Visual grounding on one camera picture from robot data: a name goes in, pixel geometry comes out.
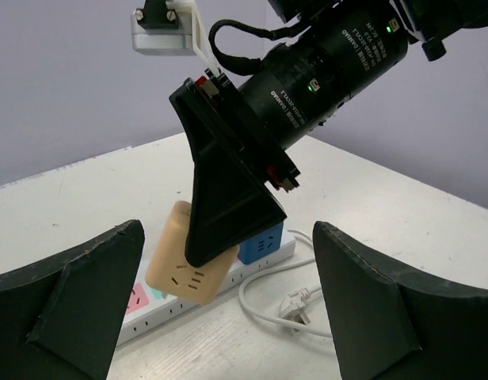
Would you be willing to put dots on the white colourful power strip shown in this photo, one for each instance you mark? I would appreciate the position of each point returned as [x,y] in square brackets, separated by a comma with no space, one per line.
[188,287]

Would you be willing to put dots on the blue cube socket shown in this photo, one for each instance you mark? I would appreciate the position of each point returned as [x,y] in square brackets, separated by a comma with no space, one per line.
[261,245]

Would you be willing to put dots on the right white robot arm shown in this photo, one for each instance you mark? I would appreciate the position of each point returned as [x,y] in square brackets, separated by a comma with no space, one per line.
[329,51]

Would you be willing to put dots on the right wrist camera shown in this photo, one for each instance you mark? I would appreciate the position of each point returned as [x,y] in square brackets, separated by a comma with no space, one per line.
[172,28]

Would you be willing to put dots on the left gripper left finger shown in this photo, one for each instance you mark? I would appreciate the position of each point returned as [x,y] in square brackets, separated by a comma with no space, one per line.
[60,317]

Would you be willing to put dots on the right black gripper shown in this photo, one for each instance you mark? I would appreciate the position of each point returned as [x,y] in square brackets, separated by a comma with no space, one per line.
[233,155]

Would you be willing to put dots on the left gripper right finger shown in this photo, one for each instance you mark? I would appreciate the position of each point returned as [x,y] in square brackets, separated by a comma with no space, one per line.
[390,320]

